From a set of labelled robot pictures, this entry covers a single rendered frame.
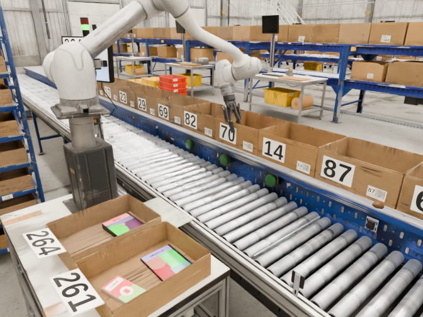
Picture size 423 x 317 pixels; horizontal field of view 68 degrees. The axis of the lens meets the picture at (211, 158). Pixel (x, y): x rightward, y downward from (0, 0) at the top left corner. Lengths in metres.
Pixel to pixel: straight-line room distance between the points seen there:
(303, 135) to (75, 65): 1.32
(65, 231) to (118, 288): 0.44
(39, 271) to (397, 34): 5.93
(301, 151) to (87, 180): 1.06
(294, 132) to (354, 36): 4.69
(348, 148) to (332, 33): 5.08
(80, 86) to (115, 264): 0.74
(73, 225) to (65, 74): 0.64
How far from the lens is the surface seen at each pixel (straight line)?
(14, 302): 2.50
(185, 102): 2.90
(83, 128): 1.54
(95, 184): 1.60
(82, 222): 1.53
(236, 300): 2.18
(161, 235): 1.36
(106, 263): 1.28
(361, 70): 6.26
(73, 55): 1.47
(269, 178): 1.76
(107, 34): 1.74
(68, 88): 1.48
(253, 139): 1.89
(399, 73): 6.00
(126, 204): 1.60
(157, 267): 1.24
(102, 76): 2.38
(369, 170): 1.52
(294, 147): 1.70
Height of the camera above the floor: 1.57
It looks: 22 degrees down
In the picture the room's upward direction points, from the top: straight up
